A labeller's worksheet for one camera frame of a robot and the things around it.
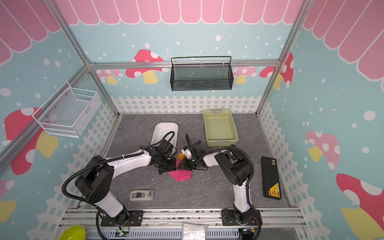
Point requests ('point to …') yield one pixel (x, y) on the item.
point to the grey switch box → (141, 195)
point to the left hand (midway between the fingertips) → (175, 171)
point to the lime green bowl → (75, 232)
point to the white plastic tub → (162, 128)
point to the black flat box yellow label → (270, 178)
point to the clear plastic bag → (191, 231)
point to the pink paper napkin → (180, 175)
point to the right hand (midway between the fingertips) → (177, 167)
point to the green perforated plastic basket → (220, 127)
